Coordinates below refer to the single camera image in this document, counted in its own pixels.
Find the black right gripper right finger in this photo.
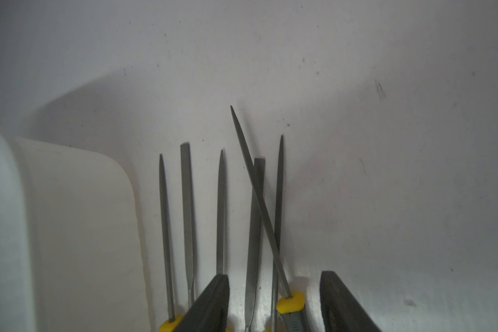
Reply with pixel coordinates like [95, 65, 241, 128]
[320, 271, 380, 332]

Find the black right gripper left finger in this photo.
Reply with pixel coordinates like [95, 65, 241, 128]
[174, 274, 230, 332]

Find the needle file yellow handle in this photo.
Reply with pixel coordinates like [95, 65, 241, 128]
[230, 106, 311, 331]
[181, 142, 195, 308]
[216, 150, 225, 274]
[159, 154, 182, 331]
[244, 157, 266, 332]
[268, 135, 284, 332]

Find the white plastic storage box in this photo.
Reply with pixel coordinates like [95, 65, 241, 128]
[0, 131, 151, 331]

